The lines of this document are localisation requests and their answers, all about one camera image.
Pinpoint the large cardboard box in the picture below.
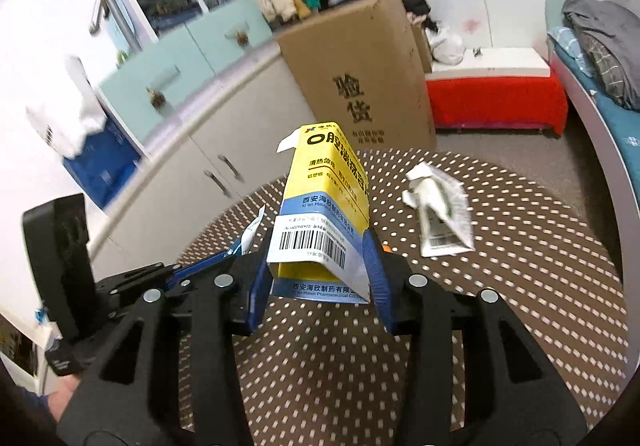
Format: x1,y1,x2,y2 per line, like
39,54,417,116
276,0,438,152

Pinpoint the black clothes pile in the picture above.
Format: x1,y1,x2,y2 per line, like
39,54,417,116
400,0,451,34

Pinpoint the white crumpled wrapper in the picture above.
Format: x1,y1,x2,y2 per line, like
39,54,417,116
402,163,476,258

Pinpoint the person's left forearm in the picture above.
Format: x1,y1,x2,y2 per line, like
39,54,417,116
0,366,83,446

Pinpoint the dark framed picture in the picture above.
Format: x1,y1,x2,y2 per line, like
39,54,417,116
0,313,38,379

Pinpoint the teal patterned bed sheet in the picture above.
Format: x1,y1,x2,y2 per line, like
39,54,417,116
547,26,640,167

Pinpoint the white plastic bag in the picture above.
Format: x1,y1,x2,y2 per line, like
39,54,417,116
427,28,465,66

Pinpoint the blue pillow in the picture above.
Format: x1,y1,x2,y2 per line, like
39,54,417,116
547,26,598,77

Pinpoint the grey duvet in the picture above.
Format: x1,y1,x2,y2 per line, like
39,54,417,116
562,0,640,112

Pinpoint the blue and white box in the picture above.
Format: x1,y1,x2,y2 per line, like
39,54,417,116
26,55,142,209

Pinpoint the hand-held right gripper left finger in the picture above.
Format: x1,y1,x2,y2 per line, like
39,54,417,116
55,243,275,446

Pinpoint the red storage bench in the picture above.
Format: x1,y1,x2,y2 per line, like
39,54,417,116
425,47,570,137

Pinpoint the light blue wrapper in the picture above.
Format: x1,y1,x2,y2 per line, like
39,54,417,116
227,206,266,258

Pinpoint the yellow medicine box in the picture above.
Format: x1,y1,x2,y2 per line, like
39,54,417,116
267,122,371,304

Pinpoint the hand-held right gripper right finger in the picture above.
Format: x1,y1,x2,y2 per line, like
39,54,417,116
362,228,587,446

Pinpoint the teal drawer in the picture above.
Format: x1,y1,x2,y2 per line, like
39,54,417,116
186,0,273,63
97,33,218,142

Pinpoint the white low cabinet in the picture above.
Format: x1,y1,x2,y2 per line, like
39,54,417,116
92,46,321,252

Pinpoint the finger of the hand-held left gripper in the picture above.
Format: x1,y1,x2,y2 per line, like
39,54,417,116
165,248,258,299

